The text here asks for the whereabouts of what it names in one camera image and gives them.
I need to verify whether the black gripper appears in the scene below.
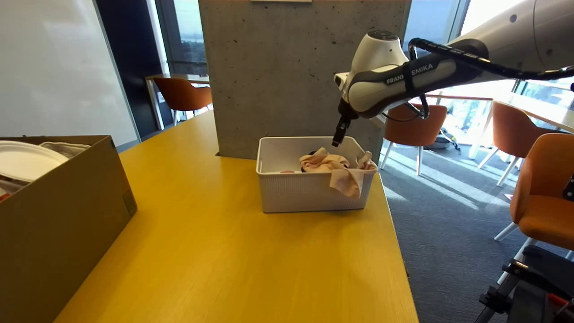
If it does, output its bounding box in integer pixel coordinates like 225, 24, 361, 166
331, 98, 361, 148

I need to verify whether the cream printed t-shirt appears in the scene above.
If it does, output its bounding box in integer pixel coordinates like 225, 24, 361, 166
298, 145, 381, 200

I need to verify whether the white plastic basket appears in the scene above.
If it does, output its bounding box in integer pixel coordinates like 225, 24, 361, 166
255, 134, 379, 214

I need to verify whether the orange chair with white legs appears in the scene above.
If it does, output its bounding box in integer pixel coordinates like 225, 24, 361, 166
381, 101, 451, 177
476, 101, 549, 188

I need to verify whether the grey concrete pillar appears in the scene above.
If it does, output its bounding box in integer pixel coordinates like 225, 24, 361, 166
198, 0, 415, 161

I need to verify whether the orange chair beside white table leg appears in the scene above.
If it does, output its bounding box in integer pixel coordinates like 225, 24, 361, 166
151, 76, 216, 125

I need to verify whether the white background table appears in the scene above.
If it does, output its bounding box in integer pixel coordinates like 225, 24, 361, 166
418, 89, 574, 134

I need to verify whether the large orange armchair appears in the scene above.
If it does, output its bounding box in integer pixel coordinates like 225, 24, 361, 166
492, 130, 574, 254

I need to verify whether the black item on armchair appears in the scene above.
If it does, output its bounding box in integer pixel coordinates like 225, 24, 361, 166
560, 173, 574, 204

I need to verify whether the black tripod stand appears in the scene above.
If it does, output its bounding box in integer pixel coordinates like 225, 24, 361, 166
474, 256, 574, 323

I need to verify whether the brown cardboard box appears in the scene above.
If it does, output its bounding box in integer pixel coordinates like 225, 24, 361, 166
0, 134, 139, 323

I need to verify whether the white round plate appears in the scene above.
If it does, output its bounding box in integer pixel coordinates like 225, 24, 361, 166
0, 139, 72, 184

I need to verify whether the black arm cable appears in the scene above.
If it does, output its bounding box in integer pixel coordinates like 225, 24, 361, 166
383, 35, 574, 125

